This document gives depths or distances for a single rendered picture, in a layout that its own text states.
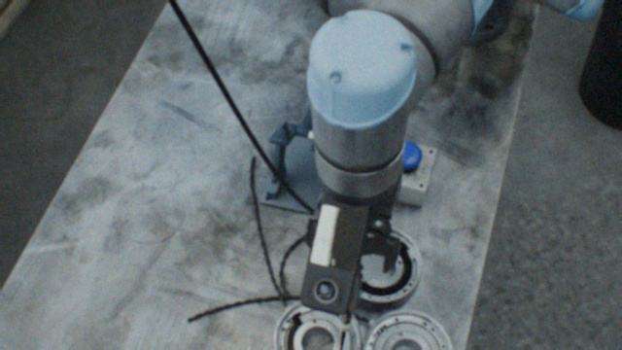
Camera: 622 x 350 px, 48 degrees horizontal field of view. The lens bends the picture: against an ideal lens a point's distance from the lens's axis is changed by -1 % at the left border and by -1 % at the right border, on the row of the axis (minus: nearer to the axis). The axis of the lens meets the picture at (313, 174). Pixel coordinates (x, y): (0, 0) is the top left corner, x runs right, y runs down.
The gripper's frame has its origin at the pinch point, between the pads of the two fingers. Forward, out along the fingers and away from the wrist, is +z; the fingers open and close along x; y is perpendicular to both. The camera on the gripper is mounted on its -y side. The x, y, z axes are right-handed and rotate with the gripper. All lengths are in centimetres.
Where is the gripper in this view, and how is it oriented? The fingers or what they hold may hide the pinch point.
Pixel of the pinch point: (351, 275)
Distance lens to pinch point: 78.2
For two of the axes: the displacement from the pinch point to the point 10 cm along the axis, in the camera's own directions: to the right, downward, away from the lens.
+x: -9.6, -2.0, 1.7
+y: 2.6, -8.3, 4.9
